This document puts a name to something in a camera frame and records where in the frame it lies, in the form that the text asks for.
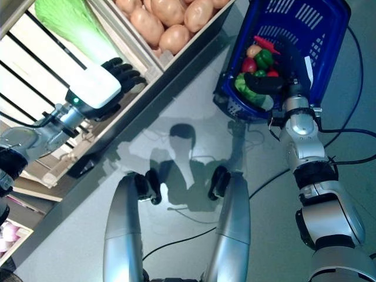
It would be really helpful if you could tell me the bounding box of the dark green bell pepper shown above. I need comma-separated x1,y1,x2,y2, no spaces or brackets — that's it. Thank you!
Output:
254,49,276,70

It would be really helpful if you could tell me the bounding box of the red tomato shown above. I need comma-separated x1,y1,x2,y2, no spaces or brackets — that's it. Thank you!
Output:
241,57,258,73

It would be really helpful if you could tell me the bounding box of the blue plastic shopping basket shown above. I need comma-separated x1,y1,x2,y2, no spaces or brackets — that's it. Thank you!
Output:
213,0,352,121

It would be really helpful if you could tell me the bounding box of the brown potato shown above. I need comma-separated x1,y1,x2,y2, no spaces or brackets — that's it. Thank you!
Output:
158,24,191,56
130,7,165,46
150,0,187,29
184,0,220,33

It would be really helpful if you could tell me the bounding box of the wooden display rack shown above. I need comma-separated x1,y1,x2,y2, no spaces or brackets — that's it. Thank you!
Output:
0,0,236,265

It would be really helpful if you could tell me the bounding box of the black floor cable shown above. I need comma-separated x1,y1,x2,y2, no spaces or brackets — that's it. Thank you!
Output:
318,25,365,135

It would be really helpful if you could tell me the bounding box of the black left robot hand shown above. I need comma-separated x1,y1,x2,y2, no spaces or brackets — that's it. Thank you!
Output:
65,57,147,122

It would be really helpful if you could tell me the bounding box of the wooden slat crate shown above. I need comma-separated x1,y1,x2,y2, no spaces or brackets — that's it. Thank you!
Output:
88,0,236,71
0,0,165,189
0,217,35,259

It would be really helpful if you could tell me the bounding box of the silver left robot leg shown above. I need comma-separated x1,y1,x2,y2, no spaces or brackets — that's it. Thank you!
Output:
102,172,162,282

